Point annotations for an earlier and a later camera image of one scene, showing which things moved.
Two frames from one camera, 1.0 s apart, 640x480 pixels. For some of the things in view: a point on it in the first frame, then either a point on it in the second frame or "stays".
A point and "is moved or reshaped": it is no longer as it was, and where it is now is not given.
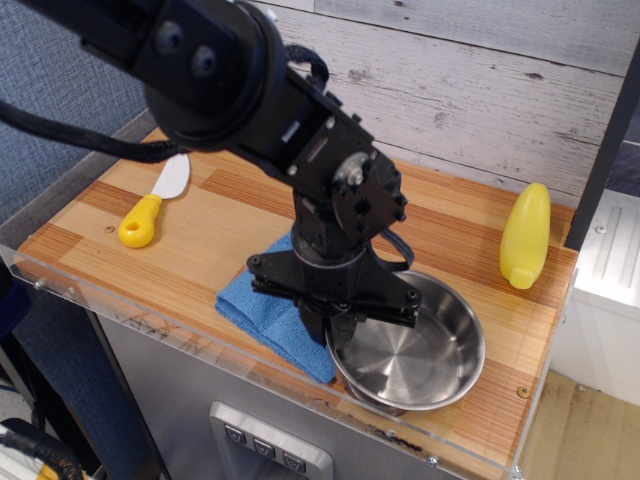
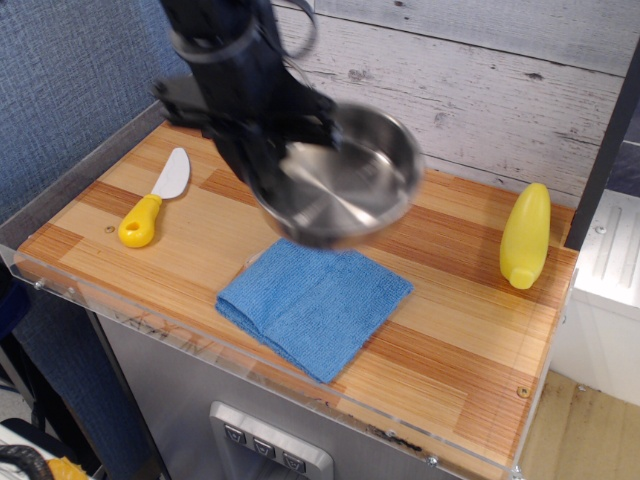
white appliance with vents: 599,345 stays
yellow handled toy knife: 137,228 stays
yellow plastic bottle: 526,236 stays
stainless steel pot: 392,369 is moved or reshaped
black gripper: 340,280 → 248,104
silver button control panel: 246,447 stays
